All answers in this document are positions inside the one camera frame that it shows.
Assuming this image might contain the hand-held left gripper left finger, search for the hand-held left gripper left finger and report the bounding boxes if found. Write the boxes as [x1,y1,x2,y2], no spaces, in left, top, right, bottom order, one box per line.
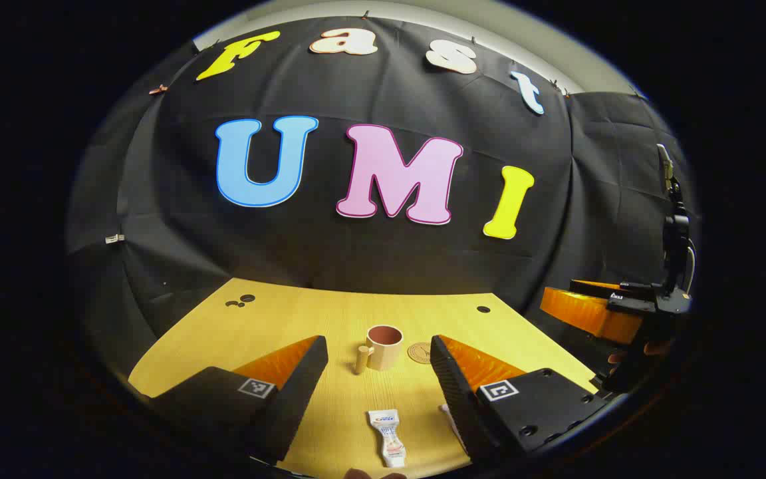
[150,335,329,464]

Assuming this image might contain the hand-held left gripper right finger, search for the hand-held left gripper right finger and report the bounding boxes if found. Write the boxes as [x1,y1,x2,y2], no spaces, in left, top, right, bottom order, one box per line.
[430,335,613,466]

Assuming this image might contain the pale pink toothbrush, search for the pale pink toothbrush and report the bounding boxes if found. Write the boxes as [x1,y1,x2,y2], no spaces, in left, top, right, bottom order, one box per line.
[439,403,465,441]

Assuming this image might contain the white toothpaste tube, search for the white toothpaste tube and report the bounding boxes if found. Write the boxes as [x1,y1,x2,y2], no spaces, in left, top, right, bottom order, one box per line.
[368,409,407,468]

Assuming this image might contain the beige cup with handle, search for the beige cup with handle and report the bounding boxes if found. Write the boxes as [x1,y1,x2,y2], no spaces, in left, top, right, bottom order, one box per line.
[355,325,404,375]

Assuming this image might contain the wooden desktop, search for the wooden desktop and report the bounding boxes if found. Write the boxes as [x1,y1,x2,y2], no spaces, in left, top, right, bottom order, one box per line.
[128,278,600,479]

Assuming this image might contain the black backdrop cloth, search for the black backdrop cloth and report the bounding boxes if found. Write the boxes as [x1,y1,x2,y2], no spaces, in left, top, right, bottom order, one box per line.
[67,13,700,347]

